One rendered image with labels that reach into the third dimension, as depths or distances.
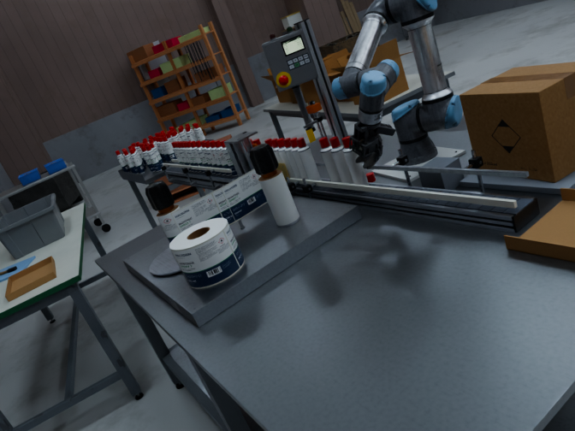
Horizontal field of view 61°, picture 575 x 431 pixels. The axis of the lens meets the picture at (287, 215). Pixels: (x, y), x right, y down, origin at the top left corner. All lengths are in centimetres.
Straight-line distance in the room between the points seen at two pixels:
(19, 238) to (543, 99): 303
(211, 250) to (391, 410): 78
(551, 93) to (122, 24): 1117
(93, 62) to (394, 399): 1145
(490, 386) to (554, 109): 84
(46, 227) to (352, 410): 281
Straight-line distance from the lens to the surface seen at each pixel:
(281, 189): 171
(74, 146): 1209
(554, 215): 145
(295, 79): 198
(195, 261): 154
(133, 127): 1208
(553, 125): 155
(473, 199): 145
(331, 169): 190
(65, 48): 1211
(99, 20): 1217
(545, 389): 97
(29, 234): 355
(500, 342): 106
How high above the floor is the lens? 151
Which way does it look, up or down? 20 degrees down
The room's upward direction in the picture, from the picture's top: 22 degrees counter-clockwise
